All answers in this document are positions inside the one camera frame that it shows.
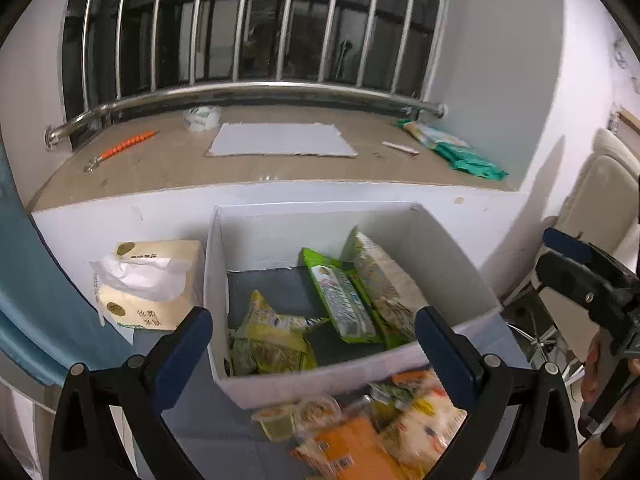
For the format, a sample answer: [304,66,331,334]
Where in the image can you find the blue curtain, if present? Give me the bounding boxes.
[0,145,131,386]

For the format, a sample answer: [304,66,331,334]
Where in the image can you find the small green snack packet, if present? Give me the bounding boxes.
[367,380,416,411]

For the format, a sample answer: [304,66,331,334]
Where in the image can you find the grey-blue table cloth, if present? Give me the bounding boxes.
[135,320,533,480]

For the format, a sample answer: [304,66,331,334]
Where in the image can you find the dark green plastic bag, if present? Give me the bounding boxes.
[435,142,510,181]

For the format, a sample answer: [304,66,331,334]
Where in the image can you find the grey paper sheet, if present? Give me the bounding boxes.
[205,122,360,158]

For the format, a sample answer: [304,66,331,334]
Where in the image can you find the orange snack packet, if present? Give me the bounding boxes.
[290,417,401,480]

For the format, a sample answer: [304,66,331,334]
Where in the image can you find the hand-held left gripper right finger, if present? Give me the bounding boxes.
[415,305,581,480]

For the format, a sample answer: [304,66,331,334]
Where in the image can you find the beige office chair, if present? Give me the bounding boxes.
[502,127,640,361]

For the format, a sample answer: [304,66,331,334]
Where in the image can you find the yellow-white snack packet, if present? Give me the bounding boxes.
[377,367,468,480]

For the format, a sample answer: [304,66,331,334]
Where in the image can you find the large beige snack packet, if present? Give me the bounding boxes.
[342,227,431,351]

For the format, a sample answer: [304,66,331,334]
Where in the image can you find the yellow jelly cup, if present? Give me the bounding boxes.
[250,405,298,442]

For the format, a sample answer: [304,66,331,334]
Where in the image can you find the white-green tape roll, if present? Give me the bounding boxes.
[182,105,222,132]

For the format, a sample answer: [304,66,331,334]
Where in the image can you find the yellow-green snack packet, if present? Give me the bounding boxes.
[229,290,328,376]

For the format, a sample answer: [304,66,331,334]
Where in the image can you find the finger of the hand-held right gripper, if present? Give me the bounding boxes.
[542,227,633,283]
[534,250,626,323]

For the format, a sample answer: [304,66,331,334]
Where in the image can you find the green white-label snack packet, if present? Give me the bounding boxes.
[300,247,386,345]

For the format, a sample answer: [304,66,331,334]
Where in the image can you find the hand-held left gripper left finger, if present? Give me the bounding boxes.
[48,306,215,480]

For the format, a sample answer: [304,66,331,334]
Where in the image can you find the clear jelly cup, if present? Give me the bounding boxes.
[295,395,343,431]

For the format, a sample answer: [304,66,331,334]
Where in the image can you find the orange beaded tool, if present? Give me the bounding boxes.
[82,130,161,173]

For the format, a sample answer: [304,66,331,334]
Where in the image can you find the person's right hand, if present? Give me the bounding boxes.
[580,332,608,403]

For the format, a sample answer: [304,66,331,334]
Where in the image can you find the steel window railing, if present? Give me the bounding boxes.
[45,0,451,151]

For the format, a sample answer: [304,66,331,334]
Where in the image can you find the white cardboard box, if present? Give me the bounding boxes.
[202,201,503,411]

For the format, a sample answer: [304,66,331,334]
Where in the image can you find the small white stick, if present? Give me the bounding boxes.
[381,140,420,156]

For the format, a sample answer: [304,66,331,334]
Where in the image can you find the wooden frame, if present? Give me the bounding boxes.
[607,102,640,136]

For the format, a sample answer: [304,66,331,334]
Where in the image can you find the beige tissue pack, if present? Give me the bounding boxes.
[90,240,205,332]

